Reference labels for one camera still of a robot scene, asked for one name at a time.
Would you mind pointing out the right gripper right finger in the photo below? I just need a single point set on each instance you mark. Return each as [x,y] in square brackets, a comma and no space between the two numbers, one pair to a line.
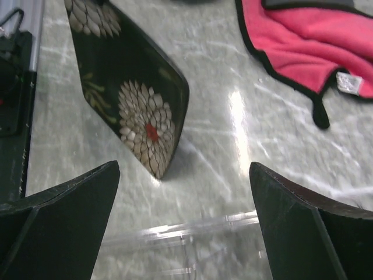
[308,235]

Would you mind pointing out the red black oven mitt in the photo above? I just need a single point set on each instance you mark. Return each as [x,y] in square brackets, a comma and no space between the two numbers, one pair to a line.
[310,46]

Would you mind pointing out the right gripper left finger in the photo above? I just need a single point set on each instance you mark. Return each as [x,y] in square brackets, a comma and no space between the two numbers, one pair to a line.
[57,233]

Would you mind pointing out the black floral square plate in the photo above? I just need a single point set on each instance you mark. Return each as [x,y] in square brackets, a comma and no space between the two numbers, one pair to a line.
[129,81]

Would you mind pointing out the metal wire dish rack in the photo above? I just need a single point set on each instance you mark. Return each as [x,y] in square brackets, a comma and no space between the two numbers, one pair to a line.
[226,247]

